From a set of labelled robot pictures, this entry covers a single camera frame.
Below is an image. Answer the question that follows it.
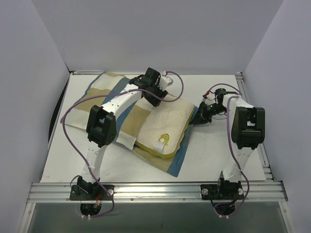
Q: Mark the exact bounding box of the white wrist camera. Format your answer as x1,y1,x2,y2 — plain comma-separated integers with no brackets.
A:
158,76,173,90
202,91,216,104

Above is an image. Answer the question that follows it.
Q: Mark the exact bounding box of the cream pillow with yellow edge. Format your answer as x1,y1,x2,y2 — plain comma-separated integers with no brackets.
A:
135,99,194,159

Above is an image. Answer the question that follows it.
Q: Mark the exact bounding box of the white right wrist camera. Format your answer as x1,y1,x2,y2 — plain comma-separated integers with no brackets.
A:
202,91,216,104

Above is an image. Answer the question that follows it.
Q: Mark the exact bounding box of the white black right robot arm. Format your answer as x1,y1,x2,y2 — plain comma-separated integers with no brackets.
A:
190,88,265,183

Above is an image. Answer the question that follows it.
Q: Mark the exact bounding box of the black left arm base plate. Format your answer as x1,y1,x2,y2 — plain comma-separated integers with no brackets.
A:
69,184,115,201

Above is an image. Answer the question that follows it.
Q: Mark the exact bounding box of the aluminium frame rail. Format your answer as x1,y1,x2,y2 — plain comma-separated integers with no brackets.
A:
27,182,288,203
71,70,243,76

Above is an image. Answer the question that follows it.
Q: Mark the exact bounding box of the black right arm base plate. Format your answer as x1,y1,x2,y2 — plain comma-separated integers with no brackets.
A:
200,182,244,200

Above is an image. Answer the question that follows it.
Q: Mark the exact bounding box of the aluminium back frame rail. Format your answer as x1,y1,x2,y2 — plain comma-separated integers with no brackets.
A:
71,70,243,76

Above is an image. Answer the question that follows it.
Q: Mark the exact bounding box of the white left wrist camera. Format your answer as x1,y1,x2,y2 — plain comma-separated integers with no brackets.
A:
158,76,173,90

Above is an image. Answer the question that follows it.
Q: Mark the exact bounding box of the aluminium front frame rail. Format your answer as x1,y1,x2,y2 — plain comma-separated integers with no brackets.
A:
27,182,288,203

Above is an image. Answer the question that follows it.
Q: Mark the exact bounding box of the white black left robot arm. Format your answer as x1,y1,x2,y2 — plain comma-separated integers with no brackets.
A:
77,68,173,200

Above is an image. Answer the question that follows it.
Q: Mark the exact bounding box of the blue tan white checked pillowcase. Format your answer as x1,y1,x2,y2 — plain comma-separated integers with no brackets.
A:
61,72,197,177

